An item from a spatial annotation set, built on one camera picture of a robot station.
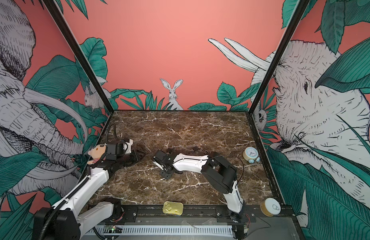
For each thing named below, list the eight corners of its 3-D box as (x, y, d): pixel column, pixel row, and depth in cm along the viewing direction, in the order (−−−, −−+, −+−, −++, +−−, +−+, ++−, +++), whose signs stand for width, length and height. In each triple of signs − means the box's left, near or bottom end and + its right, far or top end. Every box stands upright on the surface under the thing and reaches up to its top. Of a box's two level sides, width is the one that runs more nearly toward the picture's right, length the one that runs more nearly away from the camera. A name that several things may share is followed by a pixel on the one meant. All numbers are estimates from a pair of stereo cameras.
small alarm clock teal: (244, 164, 94) (247, 160, 91) (241, 150, 101) (243, 147, 97) (258, 164, 94) (261, 160, 91) (254, 150, 101) (256, 147, 97)
